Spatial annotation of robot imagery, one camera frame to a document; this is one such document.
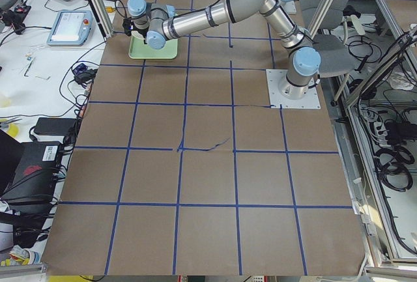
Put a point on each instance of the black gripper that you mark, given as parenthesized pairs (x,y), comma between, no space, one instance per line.
(141,30)

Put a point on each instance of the mint green tray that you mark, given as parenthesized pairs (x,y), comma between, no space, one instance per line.
(140,50)

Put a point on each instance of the gold metal cylinder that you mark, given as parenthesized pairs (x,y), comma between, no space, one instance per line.
(110,9)

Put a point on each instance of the near teach pendant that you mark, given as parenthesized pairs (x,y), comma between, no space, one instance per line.
(70,28)

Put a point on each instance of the black power brick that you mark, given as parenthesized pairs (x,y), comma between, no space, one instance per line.
(54,126)

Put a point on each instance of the black laptop computer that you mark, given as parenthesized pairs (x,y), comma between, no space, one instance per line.
(29,174)

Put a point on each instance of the grey office chair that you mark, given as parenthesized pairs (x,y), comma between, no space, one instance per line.
(335,58)

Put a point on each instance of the aluminium frame post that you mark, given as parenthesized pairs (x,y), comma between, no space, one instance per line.
(101,17)

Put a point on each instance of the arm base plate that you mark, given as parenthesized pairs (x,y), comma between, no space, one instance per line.
(290,7)
(286,96)

